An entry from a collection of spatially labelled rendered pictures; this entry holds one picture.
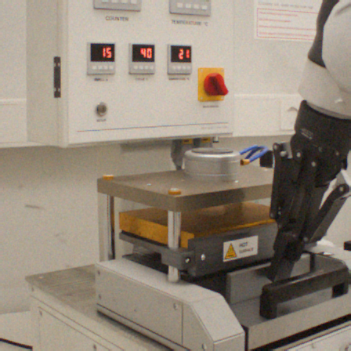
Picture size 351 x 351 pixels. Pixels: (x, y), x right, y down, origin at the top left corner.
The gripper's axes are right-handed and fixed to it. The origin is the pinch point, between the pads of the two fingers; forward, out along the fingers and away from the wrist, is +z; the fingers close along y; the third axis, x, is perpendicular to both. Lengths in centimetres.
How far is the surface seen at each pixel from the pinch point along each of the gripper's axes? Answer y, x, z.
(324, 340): 8.9, 2.2, 8.0
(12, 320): -54, -9, 49
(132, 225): -19.1, -10.3, 4.6
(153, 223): -14.7, -10.3, 1.9
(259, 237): -4.6, -0.6, -0.3
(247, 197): -7.6, -1.8, -4.8
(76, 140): -30.1, -14.6, -3.6
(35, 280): -32.0, -17.1, 21.6
